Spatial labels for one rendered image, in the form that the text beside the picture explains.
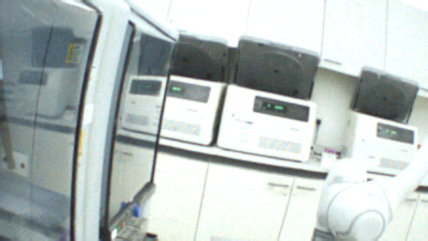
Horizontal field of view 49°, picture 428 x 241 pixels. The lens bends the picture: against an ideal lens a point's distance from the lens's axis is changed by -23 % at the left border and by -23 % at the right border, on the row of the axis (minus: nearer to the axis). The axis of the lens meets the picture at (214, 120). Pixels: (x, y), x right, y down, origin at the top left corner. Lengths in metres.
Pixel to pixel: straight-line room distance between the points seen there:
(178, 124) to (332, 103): 1.18
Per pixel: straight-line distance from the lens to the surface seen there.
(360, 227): 0.94
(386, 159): 3.57
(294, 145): 3.46
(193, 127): 3.45
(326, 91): 4.07
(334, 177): 1.12
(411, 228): 3.76
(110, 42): 0.97
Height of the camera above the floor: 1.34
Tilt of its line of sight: 5 degrees down
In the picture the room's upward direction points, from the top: 10 degrees clockwise
